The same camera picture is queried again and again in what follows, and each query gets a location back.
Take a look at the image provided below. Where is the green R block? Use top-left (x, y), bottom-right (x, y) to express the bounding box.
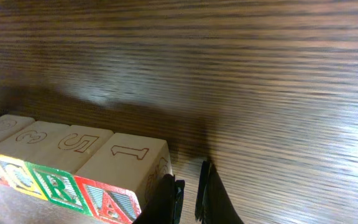
top-left (25, 125), bottom-right (114, 216)

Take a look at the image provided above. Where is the red A block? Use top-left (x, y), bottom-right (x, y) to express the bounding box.
top-left (74, 133), bottom-right (172, 223)

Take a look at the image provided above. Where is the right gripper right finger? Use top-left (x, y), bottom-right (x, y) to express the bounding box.
top-left (195, 161), bottom-right (244, 224)

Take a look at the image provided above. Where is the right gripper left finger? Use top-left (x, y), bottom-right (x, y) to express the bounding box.
top-left (132, 174), bottom-right (185, 224)

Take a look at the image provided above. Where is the yellow C block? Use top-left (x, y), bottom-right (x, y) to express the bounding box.
top-left (0, 121), bottom-right (69, 200)

